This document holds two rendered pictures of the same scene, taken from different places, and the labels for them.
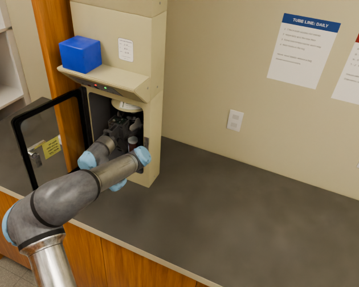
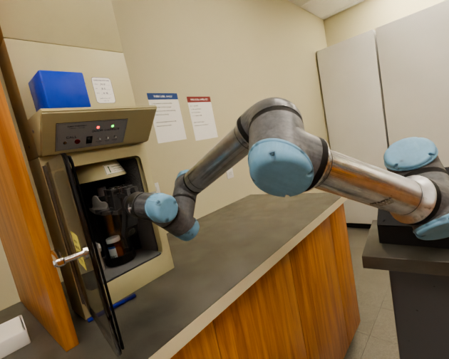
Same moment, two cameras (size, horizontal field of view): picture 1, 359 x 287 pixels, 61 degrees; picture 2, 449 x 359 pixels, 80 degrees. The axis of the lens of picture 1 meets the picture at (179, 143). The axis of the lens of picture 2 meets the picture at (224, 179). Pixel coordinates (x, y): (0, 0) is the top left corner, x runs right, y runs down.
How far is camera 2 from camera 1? 118 cm
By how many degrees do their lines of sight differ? 68
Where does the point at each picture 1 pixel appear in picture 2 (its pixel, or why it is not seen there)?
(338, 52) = (184, 110)
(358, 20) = (182, 90)
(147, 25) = (120, 60)
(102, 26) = (67, 67)
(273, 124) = not seen: hidden behind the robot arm
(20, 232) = (309, 137)
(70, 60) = (65, 92)
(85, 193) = not seen: hidden behind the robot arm
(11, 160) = not seen: outside the picture
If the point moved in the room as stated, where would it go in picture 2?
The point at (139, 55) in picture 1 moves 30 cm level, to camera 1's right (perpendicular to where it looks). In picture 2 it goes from (120, 92) to (169, 100)
